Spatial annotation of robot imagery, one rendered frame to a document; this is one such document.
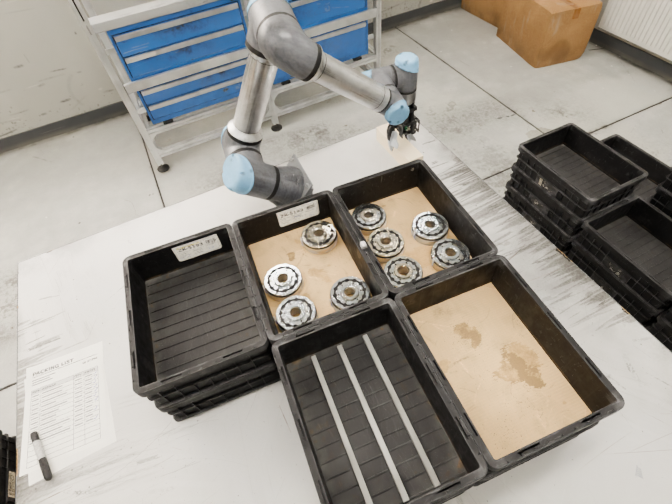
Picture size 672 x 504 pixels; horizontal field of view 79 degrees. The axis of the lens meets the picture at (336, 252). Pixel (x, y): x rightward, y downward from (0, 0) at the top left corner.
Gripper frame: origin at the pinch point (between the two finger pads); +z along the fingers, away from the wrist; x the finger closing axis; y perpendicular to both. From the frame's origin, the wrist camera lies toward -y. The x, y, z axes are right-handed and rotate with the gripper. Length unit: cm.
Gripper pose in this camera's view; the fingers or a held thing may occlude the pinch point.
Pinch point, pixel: (398, 144)
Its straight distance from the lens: 165.1
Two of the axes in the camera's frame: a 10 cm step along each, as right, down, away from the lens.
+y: 4.4, 6.9, -5.7
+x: 8.9, -3.9, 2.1
